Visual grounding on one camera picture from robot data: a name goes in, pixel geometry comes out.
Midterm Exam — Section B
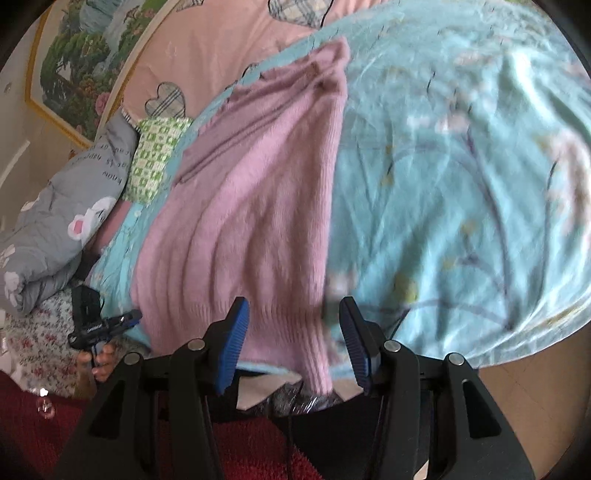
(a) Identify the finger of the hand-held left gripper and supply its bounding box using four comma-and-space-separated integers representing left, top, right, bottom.
100, 309, 143, 335

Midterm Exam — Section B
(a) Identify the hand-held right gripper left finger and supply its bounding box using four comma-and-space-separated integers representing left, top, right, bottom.
53, 296, 252, 480

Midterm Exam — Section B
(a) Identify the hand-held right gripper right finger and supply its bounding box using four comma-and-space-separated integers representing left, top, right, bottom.
338, 296, 539, 480

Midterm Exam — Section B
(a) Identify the pink knit sweater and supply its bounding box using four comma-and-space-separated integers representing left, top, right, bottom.
130, 36, 351, 395

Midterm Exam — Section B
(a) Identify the person's left hand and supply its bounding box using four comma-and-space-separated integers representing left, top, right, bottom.
75, 344, 117, 398

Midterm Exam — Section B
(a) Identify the white red floral bedsheet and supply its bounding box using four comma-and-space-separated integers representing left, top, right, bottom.
0, 291, 139, 398

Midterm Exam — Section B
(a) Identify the grey printed pillow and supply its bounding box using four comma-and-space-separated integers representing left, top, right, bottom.
0, 111, 141, 317

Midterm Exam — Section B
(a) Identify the red fleece cloth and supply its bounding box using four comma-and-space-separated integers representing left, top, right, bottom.
0, 369, 319, 480

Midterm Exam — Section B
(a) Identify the green checkered pillow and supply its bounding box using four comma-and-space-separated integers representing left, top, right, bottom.
124, 115, 194, 204

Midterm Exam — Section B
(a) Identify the teal floral blanket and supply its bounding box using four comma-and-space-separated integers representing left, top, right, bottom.
88, 0, 591, 376

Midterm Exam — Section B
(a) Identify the gold framed landscape picture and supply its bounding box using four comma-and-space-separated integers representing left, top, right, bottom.
25, 0, 185, 148

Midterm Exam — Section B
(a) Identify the pink quilt with plaid hearts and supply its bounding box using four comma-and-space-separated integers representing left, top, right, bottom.
121, 0, 393, 126

